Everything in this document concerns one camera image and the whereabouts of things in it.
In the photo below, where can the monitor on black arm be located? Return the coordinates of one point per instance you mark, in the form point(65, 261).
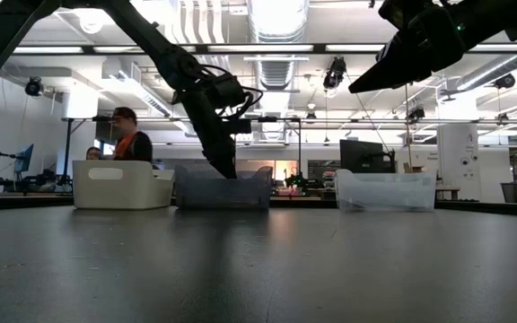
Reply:
point(25, 158)

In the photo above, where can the background black robot arm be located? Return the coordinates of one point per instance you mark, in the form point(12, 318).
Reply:
point(45, 177)

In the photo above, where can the clear plastic bin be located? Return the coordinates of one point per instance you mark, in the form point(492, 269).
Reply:
point(386, 193)

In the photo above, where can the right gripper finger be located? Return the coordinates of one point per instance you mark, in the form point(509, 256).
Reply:
point(384, 74)

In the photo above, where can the black ceiling camera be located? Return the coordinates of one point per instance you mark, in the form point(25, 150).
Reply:
point(504, 81)
point(415, 113)
point(34, 87)
point(334, 72)

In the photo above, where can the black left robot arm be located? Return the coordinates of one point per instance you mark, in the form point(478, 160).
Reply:
point(151, 40)

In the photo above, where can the grey translucent plastic bin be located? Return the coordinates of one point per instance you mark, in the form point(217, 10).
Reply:
point(222, 190)

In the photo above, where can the black monitor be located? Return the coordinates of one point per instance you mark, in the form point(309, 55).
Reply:
point(361, 154)

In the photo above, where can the black metal frame stand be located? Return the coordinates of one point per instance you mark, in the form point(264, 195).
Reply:
point(67, 143)
point(285, 120)

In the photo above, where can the device with green lights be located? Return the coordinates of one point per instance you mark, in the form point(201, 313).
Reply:
point(296, 180)

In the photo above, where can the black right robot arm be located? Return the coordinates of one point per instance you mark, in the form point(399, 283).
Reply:
point(501, 18)

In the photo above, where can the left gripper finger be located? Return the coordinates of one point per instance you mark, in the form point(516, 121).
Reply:
point(222, 163)

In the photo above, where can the white plastic bin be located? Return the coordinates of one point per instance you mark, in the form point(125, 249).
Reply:
point(119, 193)

